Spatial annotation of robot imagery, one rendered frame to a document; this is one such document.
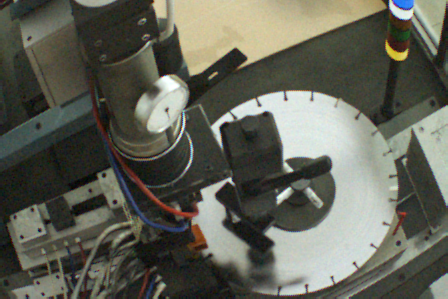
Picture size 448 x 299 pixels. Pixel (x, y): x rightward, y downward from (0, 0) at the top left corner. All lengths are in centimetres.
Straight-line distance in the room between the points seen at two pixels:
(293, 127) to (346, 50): 36
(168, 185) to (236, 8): 76
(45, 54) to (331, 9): 94
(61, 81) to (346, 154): 54
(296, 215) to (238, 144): 30
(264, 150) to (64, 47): 25
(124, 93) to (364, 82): 82
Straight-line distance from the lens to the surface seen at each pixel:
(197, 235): 104
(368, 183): 109
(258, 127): 76
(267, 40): 143
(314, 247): 105
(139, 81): 62
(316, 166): 80
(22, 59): 131
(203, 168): 78
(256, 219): 98
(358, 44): 145
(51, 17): 63
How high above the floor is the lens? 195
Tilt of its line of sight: 63 degrees down
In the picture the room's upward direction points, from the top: 10 degrees counter-clockwise
